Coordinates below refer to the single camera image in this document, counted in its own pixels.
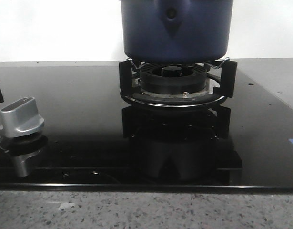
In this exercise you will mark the dark blue cooking pot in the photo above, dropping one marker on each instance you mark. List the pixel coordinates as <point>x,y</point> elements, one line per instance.
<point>176,31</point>

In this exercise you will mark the black burner pot support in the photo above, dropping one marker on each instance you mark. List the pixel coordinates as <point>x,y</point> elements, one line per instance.
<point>220,81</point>

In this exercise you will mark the black gas burner head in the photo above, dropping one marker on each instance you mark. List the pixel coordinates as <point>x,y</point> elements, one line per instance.
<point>172,79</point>

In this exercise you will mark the black glass gas stove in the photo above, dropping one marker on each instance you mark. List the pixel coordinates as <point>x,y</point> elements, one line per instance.
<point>93,140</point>

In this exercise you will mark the silver stove knob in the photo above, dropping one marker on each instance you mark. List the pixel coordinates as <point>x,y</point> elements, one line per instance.
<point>21,118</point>

